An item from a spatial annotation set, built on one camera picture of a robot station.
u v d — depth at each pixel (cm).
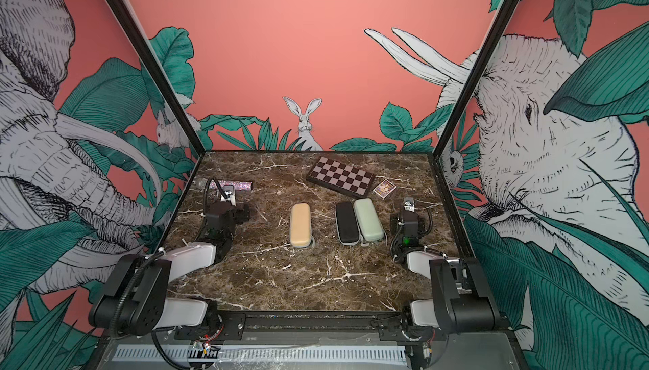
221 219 68
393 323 75
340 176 108
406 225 70
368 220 97
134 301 43
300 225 94
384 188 107
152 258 47
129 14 78
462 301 43
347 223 93
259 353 70
